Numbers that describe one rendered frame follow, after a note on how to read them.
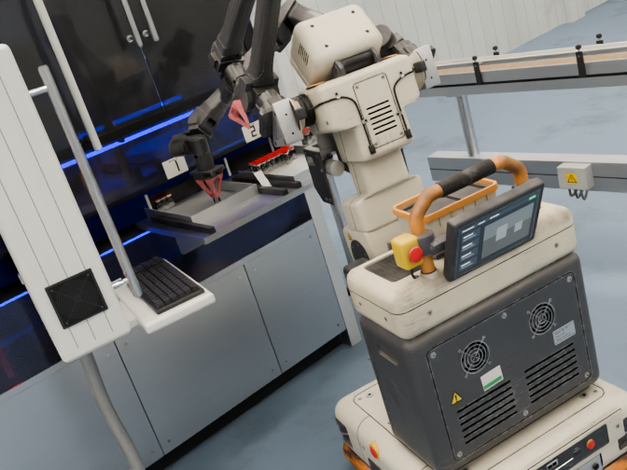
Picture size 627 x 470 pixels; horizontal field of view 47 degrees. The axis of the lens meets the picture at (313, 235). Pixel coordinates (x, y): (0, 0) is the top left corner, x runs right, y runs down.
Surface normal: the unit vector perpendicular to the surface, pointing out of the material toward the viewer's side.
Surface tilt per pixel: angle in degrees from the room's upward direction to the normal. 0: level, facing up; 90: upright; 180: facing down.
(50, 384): 90
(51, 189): 90
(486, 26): 90
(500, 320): 90
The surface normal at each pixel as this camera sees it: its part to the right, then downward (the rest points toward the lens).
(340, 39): 0.13, -0.45
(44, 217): 0.47, 0.18
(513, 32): 0.64, 0.09
